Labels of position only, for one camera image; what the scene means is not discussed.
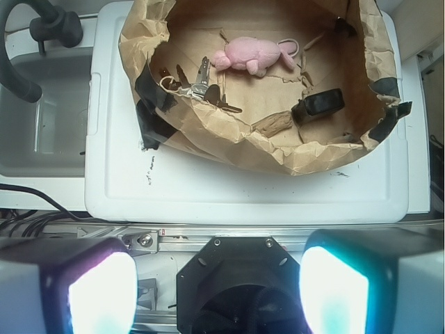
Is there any bunch of metal keys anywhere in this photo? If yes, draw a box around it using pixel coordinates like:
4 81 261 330
159 56 243 113

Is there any black cable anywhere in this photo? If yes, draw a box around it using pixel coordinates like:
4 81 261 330
0 183 97 223

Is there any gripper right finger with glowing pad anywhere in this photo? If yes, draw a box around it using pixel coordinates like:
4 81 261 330
299 228 444 333

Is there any black faucet hose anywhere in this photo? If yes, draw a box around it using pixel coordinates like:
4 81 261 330
0 0 83 104

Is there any pink plush pig toy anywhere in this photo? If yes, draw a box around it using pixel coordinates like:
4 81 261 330
210 37 300 77

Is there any aluminium extrusion rail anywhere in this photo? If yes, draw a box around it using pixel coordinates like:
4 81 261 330
74 219 444 256

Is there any white plastic cooler lid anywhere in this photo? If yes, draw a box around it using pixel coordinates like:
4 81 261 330
85 1 409 227

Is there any black box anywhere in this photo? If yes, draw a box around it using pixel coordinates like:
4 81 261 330
291 88 345 125

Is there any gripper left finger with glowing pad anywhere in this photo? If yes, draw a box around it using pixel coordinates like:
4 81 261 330
1 237 138 333

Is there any crumpled brown paper bag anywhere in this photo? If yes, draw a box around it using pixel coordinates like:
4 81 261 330
119 1 412 175

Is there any grey plastic tub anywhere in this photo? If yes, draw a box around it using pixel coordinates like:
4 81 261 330
1 47 92 177

